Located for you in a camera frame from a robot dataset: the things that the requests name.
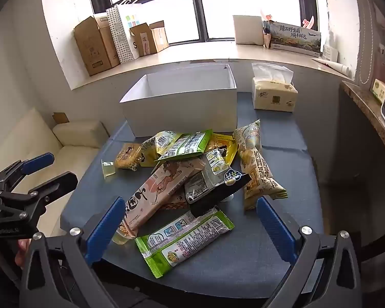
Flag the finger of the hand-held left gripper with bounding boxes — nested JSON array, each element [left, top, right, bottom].
[[0, 171, 79, 214], [0, 153, 56, 188]]

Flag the yellow-green snack packet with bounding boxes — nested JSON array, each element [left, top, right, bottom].
[[139, 130, 183, 167]]

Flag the person's left hand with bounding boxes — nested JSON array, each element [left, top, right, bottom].
[[14, 238, 32, 266]]

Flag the tall brown cardboard box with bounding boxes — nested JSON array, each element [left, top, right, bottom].
[[74, 15, 121, 76]]

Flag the black snack packet clear window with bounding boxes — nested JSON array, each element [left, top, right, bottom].
[[184, 148, 253, 219]]

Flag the dark window frame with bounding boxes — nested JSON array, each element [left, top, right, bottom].
[[86, 0, 328, 45]]

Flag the green snack packet white label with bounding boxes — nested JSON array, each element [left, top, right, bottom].
[[154, 129, 213, 162]]

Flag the white storage box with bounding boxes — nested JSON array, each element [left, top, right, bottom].
[[119, 63, 238, 137]]

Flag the blue table cloth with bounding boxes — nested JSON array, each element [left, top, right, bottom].
[[60, 91, 324, 300]]

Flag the small patterned paper bag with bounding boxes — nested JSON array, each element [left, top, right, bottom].
[[261, 19, 274, 51]]

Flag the beige window sill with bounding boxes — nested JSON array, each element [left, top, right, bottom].
[[67, 40, 355, 91]]

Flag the small white carton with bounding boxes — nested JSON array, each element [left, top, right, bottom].
[[322, 44, 340, 62]]

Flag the cream leather sofa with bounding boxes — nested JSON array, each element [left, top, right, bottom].
[[0, 107, 110, 238]]

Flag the beige tissue pack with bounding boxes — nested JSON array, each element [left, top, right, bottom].
[[251, 62, 299, 113]]

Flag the brown stone counter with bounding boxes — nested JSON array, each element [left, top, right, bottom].
[[339, 80, 385, 169]]

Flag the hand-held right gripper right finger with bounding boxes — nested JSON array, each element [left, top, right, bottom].
[[256, 196, 363, 308]]

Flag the open brown cardboard box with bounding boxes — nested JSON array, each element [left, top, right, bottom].
[[129, 21, 169, 57]]

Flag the rolled white paper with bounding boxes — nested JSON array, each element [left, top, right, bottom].
[[311, 57, 351, 75]]

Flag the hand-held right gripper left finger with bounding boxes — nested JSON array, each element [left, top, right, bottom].
[[19, 196, 126, 308]]

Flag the yellow snack packet red print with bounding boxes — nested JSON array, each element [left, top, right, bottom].
[[208, 132, 238, 165]]

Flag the long green snack packet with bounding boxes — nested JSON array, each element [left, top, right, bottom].
[[135, 207, 235, 278]]

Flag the beige printed popcorn packet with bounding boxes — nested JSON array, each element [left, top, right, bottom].
[[234, 119, 288, 211]]

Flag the plain white box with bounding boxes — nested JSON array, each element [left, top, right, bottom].
[[233, 15, 265, 46]]

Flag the small orange cracker packet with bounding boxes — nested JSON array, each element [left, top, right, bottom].
[[114, 143, 142, 171]]

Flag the clear jelly cup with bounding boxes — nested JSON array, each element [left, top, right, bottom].
[[101, 159, 117, 179], [112, 226, 137, 245]]

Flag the landscape printed gift box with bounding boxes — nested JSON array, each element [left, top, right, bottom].
[[269, 21, 322, 54]]

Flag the long pink snack packet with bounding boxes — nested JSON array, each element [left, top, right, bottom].
[[122, 158, 206, 239]]

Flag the white dotted paper bag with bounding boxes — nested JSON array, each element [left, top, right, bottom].
[[105, 5, 140, 64]]

